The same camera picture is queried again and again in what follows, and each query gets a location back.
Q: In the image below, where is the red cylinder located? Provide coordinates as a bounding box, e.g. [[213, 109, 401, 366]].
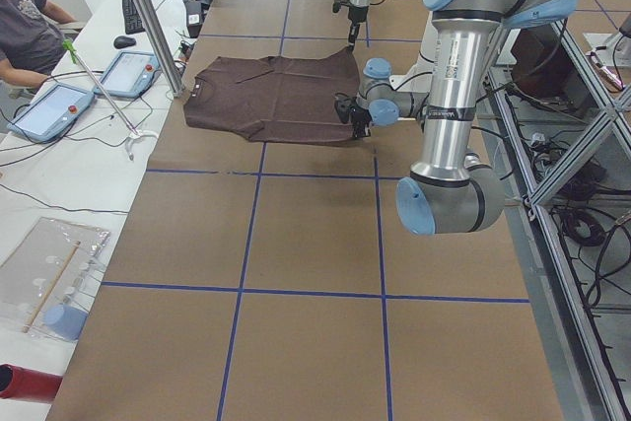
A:
[[1, 364, 63, 403]]

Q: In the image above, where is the black keyboard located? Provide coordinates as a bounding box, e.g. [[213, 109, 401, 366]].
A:
[[121, 0, 145, 35]]

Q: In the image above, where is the aluminium frame post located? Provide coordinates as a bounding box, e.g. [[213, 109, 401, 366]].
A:
[[133, 0, 183, 98]]

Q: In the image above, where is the bundle of black cables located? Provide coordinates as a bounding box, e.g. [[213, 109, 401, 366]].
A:
[[507, 85, 631, 304]]

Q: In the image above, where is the aluminium frame rail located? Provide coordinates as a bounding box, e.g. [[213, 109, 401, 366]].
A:
[[485, 11, 631, 421]]

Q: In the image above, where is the wooden stick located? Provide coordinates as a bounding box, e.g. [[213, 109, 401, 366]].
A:
[[22, 241, 81, 333]]

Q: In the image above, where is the reacher grabber stick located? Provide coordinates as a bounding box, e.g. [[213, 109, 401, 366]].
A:
[[62, 39, 159, 161]]

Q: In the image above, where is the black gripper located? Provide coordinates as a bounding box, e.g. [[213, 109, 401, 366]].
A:
[[350, 106, 372, 139], [347, 5, 368, 50]]

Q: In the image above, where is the black computer mouse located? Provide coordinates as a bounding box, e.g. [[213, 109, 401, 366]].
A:
[[112, 35, 137, 49]]

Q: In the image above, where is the blue teach pendant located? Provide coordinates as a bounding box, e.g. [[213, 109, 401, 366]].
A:
[[8, 84, 95, 143], [99, 50, 160, 99]]

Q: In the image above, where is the far blue teach pendant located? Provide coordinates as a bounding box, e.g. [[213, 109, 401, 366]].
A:
[[99, 50, 160, 99]]

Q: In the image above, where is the near blue teach pendant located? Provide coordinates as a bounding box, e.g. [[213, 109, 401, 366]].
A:
[[8, 84, 95, 143]]

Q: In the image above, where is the black box with label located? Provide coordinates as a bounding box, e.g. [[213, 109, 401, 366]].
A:
[[184, 0, 204, 38]]

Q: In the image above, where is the blue plastic cup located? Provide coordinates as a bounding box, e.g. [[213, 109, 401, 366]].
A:
[[43, 304, 88, 341]]

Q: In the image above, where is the brown t-shirt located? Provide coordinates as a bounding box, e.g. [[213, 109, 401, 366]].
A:
[[183, 48, 360, 144]]

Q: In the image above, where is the seated person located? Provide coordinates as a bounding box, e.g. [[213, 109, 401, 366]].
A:
[[1, 0, 76, 89]]

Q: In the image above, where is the clear plastic bag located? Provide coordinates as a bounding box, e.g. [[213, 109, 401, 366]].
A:
[[1, 218, 110, 342]]

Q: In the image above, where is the white column pedestal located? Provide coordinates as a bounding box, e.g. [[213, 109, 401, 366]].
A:
[[389, 16, 438, 94]]

